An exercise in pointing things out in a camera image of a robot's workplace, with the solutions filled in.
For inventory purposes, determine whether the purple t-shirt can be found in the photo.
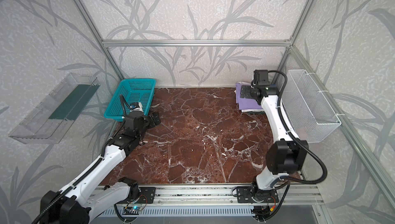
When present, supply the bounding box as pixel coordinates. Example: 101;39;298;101
235;81;266;112

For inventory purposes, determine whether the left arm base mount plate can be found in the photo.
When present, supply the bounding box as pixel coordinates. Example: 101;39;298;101
125;187;156;204

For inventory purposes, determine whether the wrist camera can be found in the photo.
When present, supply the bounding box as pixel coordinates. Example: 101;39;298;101
251;70;270;87
129;102;144;112

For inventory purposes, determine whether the teal plastic basket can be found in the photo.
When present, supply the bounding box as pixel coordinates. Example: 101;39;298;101
104;79;156;122

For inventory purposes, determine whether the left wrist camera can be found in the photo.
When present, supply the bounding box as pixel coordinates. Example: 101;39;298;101
129;102;144;112

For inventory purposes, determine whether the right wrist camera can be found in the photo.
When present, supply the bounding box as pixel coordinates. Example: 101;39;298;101
251;70;270;87

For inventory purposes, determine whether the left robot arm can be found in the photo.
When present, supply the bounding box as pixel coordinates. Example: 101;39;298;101
33;110;161;224

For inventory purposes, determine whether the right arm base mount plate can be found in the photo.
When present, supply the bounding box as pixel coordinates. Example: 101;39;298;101
236;186;279;204

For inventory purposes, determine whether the white wire mesh basket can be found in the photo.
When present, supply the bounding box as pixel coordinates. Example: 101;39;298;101
282;69;341;143

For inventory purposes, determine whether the aluminium front rail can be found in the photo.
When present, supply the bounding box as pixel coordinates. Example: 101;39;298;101
137;183;324;207

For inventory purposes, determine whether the clear plastic wall shelf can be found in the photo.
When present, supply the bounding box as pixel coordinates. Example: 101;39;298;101
9;73;100;144

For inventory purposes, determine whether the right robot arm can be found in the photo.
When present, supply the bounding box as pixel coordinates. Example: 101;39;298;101
237;70;328;203

